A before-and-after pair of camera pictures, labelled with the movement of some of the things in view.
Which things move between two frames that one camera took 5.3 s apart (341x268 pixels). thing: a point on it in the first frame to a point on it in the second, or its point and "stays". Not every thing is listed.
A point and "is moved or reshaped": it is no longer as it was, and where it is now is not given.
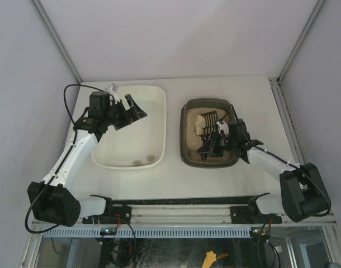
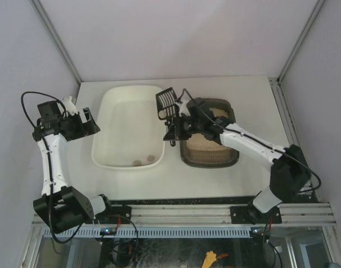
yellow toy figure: (210, 258) stays
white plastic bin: (141, 144) stays
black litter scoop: (212, 120) is moved or reshaped
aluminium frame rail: (183, 215) stays
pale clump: (200, 123) is moved or reshaped
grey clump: (151, 158) stays
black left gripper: (123, 113) to (83, 126)
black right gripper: (215, 143) to (174, 126)
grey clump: (137, 163) stays
